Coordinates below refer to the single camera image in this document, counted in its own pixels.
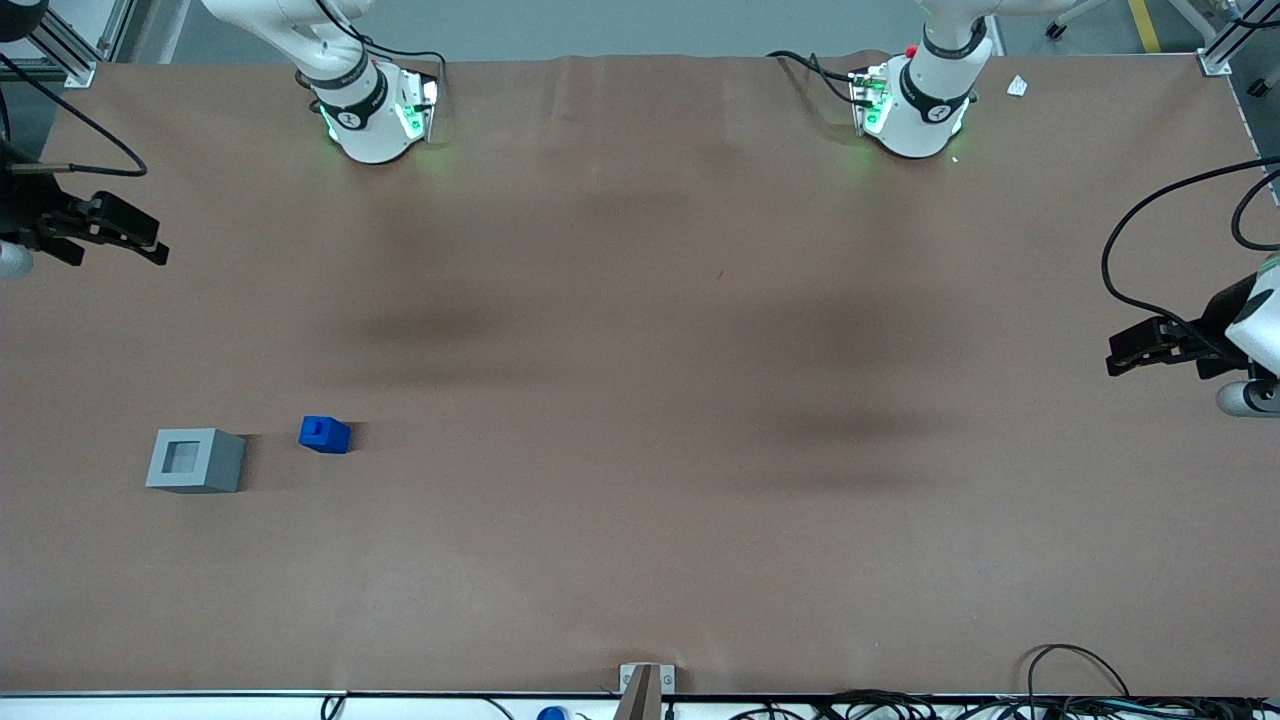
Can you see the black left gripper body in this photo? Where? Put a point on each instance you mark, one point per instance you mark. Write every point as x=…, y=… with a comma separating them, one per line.
x=1213, y=347

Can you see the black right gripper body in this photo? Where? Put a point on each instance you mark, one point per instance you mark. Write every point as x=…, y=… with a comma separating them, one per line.
x=22, y=209

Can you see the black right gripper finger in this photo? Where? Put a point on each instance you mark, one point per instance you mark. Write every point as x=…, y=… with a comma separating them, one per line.
x=55, y=250
x=125, y=228

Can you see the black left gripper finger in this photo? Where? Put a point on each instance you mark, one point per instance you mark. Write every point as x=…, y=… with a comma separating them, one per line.
x=1220, y=367
x=1135, y=350

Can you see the blue plastic block part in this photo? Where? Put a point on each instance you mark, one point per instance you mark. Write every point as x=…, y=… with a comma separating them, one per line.
x=325, y=436

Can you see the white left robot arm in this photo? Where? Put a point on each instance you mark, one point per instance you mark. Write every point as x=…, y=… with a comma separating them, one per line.
x=925, y=110

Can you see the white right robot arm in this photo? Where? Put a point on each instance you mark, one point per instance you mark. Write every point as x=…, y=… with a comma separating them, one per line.
x=370, y=120

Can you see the gray square socket base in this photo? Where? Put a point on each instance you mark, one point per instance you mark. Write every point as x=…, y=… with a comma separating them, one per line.
x=215, y=470

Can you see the small black clamp block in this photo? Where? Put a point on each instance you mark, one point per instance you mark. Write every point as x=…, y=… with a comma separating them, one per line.
x=1260, y=88

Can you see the white paper scrap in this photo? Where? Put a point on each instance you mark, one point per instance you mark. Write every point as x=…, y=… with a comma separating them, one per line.
x=1017, y=87

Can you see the black caster wheel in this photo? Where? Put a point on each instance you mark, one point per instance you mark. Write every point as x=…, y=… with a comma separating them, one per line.
x=1053, y=31

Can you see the table cover mat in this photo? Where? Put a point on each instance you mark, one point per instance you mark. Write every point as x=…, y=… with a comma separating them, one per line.
x=640, y=400

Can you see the blue bottle cap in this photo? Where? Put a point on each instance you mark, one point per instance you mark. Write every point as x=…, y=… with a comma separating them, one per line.
x=552, y=714

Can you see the aluminium frame post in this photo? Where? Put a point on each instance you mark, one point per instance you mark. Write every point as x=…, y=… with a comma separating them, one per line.
x=78, y=68
x=1215, y=62

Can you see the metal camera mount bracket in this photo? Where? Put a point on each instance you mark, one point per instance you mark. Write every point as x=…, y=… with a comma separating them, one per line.
x=645, y=690

